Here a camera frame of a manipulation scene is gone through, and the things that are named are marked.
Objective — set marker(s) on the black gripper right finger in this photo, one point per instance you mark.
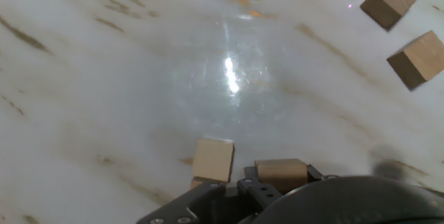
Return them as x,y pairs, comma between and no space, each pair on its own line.
314,173

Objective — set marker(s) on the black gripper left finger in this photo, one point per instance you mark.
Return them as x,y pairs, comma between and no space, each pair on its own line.
263,194

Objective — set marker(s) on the marble pattern board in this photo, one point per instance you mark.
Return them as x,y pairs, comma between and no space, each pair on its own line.
104,113

